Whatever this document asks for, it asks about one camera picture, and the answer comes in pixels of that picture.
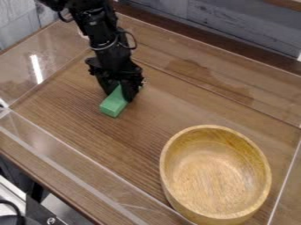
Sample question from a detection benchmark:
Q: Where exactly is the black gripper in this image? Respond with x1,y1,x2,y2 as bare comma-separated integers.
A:
85,47,144,102

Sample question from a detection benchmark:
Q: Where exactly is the green rectangular block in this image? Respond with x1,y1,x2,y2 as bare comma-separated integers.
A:
99,85,130,118

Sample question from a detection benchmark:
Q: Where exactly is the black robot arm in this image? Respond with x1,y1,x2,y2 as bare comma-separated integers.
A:
38,0,144,102

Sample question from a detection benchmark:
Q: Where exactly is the brown wooden bowl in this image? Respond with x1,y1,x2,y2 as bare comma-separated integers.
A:
161,125,272,225

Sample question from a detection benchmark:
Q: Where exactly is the clear acrylic tray wall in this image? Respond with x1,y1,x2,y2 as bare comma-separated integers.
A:
0,13,301,225

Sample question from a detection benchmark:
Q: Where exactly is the black cable bottom left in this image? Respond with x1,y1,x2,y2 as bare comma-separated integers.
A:
0,200,24,225

